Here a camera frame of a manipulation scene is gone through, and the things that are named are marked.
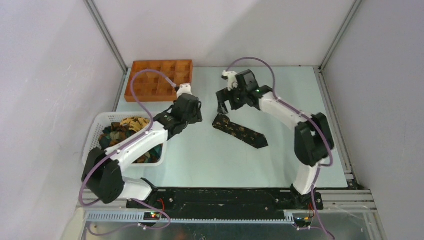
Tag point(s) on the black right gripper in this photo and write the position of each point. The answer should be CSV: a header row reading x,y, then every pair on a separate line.
x,y
225,95

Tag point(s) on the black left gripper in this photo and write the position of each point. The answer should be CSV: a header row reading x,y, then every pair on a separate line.
x,y
196,117

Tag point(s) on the black gold floral tie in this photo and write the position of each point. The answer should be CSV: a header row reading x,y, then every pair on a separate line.
x,y
254,139

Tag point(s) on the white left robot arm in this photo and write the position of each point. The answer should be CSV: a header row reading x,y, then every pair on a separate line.
x,y
103,171

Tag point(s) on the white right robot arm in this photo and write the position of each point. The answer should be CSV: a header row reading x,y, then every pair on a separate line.
x,y
313,140

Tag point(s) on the wooden compartment tray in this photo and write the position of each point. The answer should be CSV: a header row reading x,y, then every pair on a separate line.
x,y
152,87

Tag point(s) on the green gold patterned tie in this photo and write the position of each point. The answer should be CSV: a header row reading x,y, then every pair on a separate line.
x,y
121,131

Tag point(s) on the white plastic basket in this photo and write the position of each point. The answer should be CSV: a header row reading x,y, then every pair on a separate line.
x,y
106,119

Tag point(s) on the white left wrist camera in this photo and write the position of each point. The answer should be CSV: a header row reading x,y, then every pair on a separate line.
x,y
185,88

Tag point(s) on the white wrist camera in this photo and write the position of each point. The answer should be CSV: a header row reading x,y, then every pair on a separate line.
x,y
185,88
230,76

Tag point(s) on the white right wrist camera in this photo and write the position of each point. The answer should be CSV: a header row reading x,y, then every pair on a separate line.
x,y
230,76

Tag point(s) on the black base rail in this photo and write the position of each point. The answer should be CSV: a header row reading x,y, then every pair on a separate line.
x,y
245,204

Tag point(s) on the aluminium frame rail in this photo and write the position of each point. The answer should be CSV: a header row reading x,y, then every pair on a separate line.
x,y
129,211

